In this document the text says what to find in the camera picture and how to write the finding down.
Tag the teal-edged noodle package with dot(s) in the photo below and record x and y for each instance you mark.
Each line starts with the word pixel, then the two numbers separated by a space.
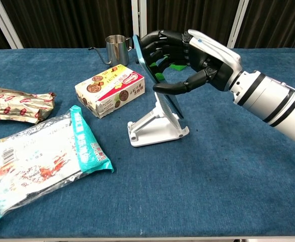
pixel 36 161

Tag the white phone stand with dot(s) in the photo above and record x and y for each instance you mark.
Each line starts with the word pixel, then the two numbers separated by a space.
pixel 157 131

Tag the blue table cloth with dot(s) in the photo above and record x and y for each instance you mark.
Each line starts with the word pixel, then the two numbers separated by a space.
pixel 187 176

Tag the black smartphone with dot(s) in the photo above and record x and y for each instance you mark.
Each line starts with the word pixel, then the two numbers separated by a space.
pixel 171 104

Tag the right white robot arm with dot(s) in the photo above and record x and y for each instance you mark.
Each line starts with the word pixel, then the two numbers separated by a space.
pixel 268 98

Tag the cookie box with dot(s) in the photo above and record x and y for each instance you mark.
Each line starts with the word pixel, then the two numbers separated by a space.
pixel 107 93

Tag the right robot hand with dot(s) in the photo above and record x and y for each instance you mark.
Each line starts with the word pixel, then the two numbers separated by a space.
pixel 210 58

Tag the white frame post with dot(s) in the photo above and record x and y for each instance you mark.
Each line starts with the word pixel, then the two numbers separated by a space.
pixel 4 22
pixel 239 20
pixel 140 17

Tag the steel gooseneck pitcher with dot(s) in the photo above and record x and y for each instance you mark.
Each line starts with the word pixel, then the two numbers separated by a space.
pixel 116 51

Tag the gold foil snack bag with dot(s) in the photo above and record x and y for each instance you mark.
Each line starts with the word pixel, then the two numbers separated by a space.
pixel 16 106

